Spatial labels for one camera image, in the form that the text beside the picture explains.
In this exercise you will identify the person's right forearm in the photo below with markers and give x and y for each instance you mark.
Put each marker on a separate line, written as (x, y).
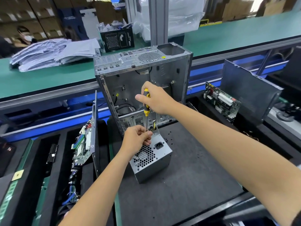
(240, 153)

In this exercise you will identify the silver metal computer case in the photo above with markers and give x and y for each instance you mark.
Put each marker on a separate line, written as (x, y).
(146, 77)

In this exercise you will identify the grey round metal part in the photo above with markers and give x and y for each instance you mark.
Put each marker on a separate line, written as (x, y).
(284, 115)

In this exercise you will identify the person's left forearm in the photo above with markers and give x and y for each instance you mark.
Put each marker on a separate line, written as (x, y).
(94, 195)

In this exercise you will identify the stack of grey paper sheets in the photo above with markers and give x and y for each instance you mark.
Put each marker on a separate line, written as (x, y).
(51, 53)

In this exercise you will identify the stack of brown cardboard boxes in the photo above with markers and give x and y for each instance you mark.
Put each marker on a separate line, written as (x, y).
(28, 16)

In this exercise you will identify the person's left hand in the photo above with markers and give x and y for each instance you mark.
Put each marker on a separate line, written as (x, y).
(135, 139)

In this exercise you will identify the black foam tray with slots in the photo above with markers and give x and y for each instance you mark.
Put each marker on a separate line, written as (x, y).
(51, 186)

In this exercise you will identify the dark grey case side panel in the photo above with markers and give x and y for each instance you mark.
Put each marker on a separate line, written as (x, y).
(95, 134)

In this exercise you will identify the small black rectangular component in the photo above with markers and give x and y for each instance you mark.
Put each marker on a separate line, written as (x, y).
(51, 153)

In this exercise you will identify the grey metal conveyor rail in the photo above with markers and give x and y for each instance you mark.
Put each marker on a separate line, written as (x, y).
(47, 94)

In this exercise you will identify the black rectangular device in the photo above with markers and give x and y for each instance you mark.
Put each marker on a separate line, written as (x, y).
(4, 155)

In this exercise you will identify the green conveyor belt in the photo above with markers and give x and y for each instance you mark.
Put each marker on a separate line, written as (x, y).
(47, 75)

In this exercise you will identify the person's right hand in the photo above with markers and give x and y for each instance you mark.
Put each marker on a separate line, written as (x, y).
(157, 98)

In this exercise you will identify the clear plastic bag pile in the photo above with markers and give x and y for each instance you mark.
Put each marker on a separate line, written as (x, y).
(174, 14)

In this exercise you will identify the black foam work mat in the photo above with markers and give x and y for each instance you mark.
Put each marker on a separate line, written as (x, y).
(197, 181)

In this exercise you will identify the silver power supply unit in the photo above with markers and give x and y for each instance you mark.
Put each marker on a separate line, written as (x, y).
(151, 160)

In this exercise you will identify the green motherboard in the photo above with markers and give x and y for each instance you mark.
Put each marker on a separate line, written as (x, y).
(81, 143)

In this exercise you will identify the small beige square chip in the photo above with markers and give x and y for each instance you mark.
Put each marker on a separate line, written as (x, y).
(18, 175)

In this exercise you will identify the green board with white parts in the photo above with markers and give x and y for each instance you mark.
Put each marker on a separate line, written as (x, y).
(222, 100)

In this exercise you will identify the black foam tray with recess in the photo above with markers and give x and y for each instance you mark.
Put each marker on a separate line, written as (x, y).
(263, 138)

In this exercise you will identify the large black metal panel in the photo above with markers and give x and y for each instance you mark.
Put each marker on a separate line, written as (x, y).
(249, 89)

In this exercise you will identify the person's black clothing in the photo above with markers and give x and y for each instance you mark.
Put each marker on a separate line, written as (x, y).
(297, 219)

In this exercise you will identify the long green memory strip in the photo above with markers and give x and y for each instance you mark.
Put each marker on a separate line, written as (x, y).
(10, 186)
(41, 200)

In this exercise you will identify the grey metal post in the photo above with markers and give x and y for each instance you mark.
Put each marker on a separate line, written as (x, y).
(159, 18)

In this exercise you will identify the black cardboard box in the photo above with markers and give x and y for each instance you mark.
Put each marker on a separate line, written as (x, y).
(117, 39)

